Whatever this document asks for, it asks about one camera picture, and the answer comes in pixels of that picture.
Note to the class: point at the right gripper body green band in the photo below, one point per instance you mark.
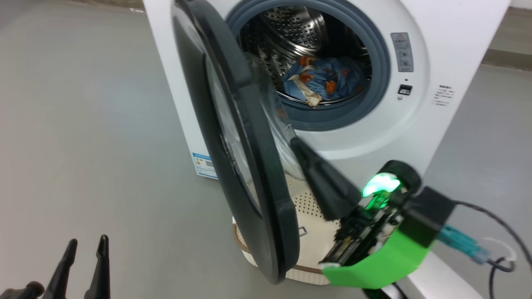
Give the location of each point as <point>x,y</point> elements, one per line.
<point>374,265</point>

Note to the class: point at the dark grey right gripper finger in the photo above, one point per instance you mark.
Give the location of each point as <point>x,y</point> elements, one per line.
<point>328,187</point>

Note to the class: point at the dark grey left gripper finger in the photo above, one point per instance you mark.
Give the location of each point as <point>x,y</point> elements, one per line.
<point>100,274</point>
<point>62,274</point>

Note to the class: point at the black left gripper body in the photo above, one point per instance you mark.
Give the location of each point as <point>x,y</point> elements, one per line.
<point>25,290</point>

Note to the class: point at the dark round glass washer door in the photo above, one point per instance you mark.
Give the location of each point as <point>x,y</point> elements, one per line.
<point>266,187</point>

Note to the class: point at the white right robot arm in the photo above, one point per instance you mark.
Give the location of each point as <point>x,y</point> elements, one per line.
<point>440,278</point>

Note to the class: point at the stainless steel washer drum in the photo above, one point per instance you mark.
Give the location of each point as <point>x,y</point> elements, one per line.
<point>291,25</point>

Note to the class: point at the white front-load washing machine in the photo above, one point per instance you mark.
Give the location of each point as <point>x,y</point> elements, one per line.
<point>457,41</point>

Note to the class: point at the cream perforated laundry basket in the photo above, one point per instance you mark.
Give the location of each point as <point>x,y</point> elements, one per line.
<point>316,241</point>

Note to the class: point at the blue energy label sticker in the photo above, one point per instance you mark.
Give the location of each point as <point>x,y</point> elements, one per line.
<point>204,165</point>

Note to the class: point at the printed text notice sticker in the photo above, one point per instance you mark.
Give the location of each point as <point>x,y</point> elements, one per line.
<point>443,95</point>

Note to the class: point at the grey warning sticker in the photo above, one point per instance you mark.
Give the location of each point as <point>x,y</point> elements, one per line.
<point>402,52</point>

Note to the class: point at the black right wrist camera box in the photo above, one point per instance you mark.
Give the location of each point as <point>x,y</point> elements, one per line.
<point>430,211</point>

